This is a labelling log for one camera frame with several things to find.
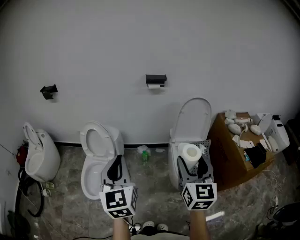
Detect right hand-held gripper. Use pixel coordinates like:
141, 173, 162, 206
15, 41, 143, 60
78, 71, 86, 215
176, 155, 218, 211

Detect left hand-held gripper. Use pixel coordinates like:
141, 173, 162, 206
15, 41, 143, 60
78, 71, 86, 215
99, 154, 139, 220

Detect white toilet paper roll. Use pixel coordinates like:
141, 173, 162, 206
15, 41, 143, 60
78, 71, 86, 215
177, 142, 207, 171

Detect person's left forearm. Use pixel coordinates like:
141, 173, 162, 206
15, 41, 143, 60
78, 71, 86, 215
112, 217, 131, 240

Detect person's right forearm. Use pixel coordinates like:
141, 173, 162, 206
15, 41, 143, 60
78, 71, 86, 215
189, 209, 210, 240

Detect white toilet with oval seat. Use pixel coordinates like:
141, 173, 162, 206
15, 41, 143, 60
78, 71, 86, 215
79, 120, 125, 200

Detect white toilet with tall lid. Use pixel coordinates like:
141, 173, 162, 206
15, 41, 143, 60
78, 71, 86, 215
168, 97, 213, 189

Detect grey perforated metal basket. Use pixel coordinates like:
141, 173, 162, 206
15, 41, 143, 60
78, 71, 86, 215
191, 140, 213, 165

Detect brown cardboard box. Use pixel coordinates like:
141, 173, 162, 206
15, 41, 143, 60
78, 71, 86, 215
207, 112, 276, 192

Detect white paper strip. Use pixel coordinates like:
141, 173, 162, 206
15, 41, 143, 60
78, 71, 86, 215
206, 210, 225, 221

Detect white paper sheets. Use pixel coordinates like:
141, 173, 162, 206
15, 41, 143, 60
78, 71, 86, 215
232, 135, 254, 149

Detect large white oval bundle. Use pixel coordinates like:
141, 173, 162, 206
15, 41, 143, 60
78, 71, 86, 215
227, 123, 242, 135

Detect black pouch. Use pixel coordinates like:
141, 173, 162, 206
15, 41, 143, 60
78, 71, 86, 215
246, 142, 267, 168

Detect person's black trousers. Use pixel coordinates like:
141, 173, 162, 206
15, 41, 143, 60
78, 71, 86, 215
140, 226, 172, 236

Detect person's light shirt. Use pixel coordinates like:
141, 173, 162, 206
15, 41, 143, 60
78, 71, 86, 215
131, 231, 190, 240

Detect small white oval bundle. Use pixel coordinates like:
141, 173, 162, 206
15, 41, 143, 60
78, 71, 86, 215
249, 124, 262, 136

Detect white plastic bottle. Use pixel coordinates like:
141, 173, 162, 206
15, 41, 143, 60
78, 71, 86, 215
268, 135, 279, 152

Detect red box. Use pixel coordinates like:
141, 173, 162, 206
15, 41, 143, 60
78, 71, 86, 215
15, 145, 29, 165

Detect large black paper holder shelf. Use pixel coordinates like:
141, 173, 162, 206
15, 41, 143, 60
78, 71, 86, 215
145, 74, 167, 88

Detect black round bin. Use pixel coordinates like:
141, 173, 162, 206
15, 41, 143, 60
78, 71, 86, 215
272, 202, 300, 227

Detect black cabinet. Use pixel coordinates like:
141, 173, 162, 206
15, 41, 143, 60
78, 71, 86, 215
287, 118, 300, 165

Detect dark green bag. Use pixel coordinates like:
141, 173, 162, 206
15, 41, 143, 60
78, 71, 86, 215
7, 210, 31, 239

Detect white hooked hose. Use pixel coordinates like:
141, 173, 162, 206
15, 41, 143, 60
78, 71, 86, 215
238, 124, 248, 147

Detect white cable with adapter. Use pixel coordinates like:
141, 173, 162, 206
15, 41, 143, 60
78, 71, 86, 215
262, 170, 287, 213

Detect black hose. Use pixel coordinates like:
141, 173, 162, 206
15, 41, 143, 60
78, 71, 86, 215
15, 167, 45, 218

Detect small black wall holder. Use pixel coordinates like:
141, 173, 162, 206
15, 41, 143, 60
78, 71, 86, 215
39, 84, 59, 100

